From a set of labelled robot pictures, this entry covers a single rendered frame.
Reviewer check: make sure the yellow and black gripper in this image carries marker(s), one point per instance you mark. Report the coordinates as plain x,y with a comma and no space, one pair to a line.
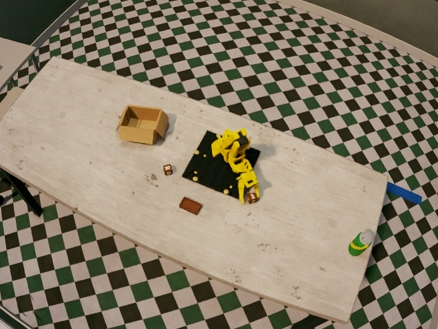
249,179

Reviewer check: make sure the green drink can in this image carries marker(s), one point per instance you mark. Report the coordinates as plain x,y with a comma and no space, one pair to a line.
361,242

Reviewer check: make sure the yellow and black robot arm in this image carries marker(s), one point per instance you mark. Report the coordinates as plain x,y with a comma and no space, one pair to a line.
229,149

